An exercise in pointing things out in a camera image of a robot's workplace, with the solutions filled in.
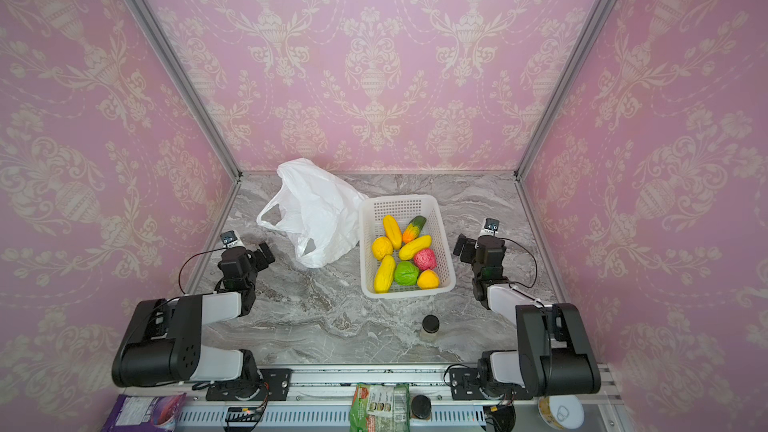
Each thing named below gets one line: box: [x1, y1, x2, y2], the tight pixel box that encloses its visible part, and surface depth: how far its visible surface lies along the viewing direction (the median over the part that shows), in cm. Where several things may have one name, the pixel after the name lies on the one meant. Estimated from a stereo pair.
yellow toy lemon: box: [399, 235, 433, 261], surface depth 97 cm
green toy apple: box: [394, 261, 419, 286], surface depth 89 cm
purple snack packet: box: [101, 393, 187, 432], surface depth 70 cm
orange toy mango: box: [384, 214, 403, 251], surface depth 99 cm
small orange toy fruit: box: [417, 269, 441, 290], surface depth 88 cm
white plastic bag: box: [256, 159, 368, 269], surface depth 91 cm
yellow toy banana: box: [374, 255, 396, 294], surface depth 89 cm
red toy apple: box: [414, 248, 437, 271], surface depth 91 cm
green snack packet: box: [349, 383, 411, 432], surface depth 71 cm
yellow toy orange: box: [371, 236, 393, 261], surface depth 95 cm
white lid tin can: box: [537, 395, 585, 430], surface depth 67 cm
